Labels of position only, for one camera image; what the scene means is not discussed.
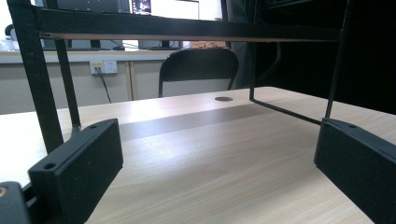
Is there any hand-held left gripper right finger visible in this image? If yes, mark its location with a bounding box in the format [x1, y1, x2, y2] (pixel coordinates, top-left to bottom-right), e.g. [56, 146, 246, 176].
[313, 117, 396, 224]

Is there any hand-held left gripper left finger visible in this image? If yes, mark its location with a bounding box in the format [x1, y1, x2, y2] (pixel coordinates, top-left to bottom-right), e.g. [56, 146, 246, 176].
[27, 118, 124, 224]

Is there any black two-tier shelf rack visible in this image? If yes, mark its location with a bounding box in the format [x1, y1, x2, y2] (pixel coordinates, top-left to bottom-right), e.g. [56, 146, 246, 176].
[6, 0, 357, 155]

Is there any white counter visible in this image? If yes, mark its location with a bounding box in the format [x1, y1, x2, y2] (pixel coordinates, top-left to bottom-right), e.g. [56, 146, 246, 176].
[0, 49, 177, 65]

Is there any black chair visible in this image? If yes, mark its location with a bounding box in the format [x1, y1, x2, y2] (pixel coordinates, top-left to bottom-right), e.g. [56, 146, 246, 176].
[157, 47, 240, 99]

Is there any computer monitor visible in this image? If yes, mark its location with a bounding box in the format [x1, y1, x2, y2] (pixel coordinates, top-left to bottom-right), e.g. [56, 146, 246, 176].
[129, 0, 201, 21]
[43, 0, 131, 14]

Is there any black power cable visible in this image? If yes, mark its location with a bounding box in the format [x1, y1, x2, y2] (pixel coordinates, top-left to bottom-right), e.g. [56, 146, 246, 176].
[95, 67, 113, 105]

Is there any white wall socket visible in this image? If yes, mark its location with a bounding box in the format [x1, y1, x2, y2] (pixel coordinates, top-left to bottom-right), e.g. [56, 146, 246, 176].
[89, 60, 119, 76]

